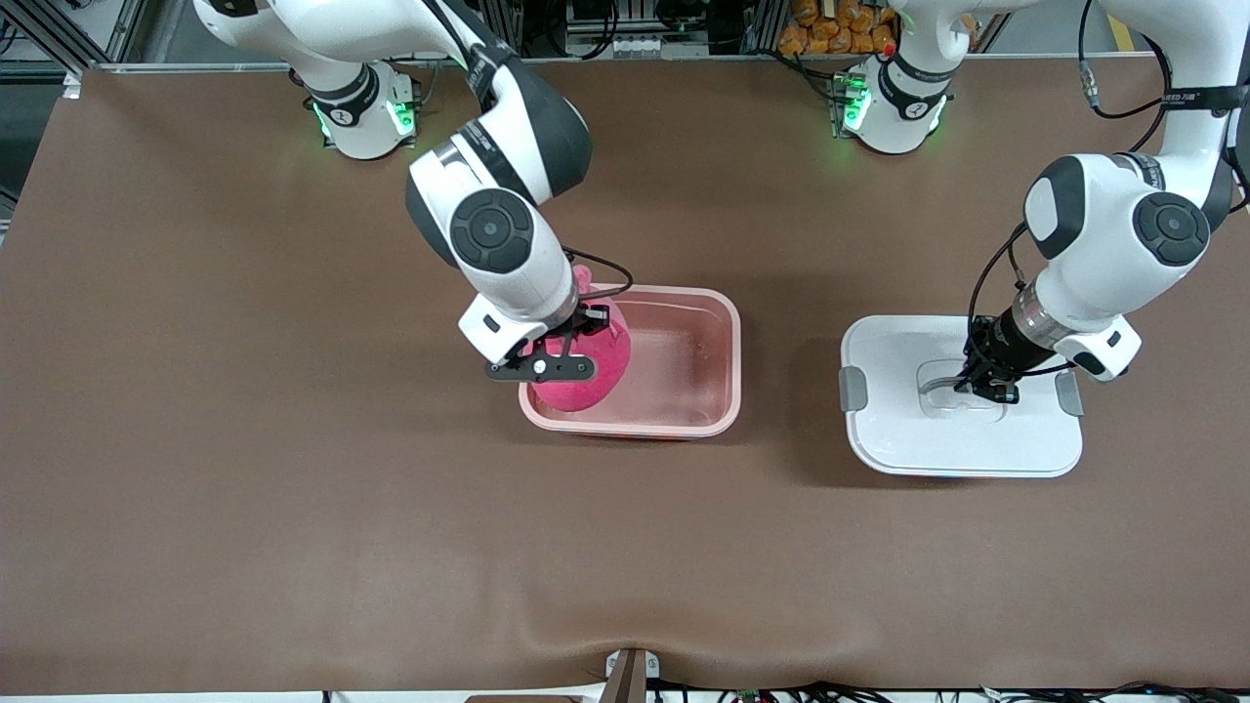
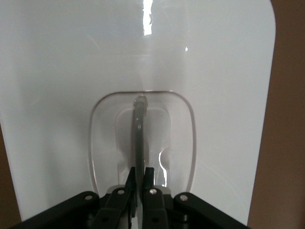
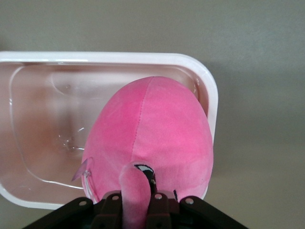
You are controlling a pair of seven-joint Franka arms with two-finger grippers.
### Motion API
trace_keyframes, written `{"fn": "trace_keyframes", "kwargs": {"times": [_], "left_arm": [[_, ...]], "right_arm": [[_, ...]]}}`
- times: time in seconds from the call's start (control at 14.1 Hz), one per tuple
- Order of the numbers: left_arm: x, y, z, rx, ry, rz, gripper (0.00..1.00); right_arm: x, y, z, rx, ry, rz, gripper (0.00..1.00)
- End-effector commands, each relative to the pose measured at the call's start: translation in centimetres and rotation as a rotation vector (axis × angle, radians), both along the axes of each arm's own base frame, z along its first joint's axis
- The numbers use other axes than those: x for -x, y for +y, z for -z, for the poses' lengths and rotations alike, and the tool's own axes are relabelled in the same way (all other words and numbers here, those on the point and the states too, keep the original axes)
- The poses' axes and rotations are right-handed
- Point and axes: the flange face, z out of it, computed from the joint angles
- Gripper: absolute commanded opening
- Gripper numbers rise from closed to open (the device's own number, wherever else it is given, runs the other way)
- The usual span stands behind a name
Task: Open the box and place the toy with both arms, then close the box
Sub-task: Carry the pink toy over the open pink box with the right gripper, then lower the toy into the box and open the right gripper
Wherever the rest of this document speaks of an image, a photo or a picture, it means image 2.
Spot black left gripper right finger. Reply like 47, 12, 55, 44
142, 167, 170, 229

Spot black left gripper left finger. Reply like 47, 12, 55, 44
89, 167, 137, 229

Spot white box lid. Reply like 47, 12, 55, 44
0, 0, 279, 227

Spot brown table cover sheet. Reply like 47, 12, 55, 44
0, 0, 305, 229

